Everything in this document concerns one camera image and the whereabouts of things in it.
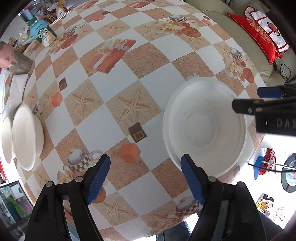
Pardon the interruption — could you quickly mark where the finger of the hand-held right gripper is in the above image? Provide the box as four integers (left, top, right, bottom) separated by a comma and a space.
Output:
232, 98, 296, 115
257, 86, 296, 100

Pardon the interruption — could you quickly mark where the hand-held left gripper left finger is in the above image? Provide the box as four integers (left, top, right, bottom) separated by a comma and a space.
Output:
25, 154, 111, 241

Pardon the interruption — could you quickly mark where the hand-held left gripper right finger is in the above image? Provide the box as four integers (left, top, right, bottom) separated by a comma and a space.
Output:
180, 154, 284, 241

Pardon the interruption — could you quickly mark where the large white bowl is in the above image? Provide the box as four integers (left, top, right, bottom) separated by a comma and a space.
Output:
162, 77, 264, 178

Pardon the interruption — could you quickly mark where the red and blue brush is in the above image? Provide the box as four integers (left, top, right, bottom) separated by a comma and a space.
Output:
253, 148, 278, 180

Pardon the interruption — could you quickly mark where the black round disc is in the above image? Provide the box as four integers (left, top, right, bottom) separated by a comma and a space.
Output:
280, 152, 296, 193

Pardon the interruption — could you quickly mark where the beige sofa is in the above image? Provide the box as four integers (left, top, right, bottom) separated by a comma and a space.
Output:
186, 0, 296, 87

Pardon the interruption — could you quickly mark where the red embroidered cushion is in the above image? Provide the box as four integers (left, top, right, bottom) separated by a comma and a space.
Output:
227, 6, 290, 65

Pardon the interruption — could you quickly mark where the pair of sandals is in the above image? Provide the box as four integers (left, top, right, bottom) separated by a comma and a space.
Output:
255, 193, 286, 220

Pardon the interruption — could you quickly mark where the white paper bowl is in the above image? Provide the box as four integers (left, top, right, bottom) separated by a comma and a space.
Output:
1, 115, 15, 164
12, 104, 44, 171

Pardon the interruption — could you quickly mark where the checkered printed tablecloth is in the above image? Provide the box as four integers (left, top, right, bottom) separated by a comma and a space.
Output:
4, 0, 266, 238

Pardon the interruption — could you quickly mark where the glass cabinet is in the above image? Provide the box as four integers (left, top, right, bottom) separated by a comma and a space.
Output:
0, 181, 35, 232

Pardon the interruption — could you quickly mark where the white folded napkin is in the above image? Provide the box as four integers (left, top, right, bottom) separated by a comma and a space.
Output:
3, 74, 29, 114

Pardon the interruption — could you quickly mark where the metal cup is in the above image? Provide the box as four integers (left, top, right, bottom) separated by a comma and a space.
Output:
0, 41, 33, 74

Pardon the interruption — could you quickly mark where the green and white coffee cup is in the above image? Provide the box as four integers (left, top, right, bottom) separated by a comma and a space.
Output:
26, 17, 57, 47

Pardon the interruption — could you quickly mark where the white labelled bottle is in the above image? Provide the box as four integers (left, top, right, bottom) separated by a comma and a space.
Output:
56, 1, 68, 20

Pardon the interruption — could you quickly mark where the black cable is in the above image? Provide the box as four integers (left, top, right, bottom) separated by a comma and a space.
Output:
273, 61, 295, 82

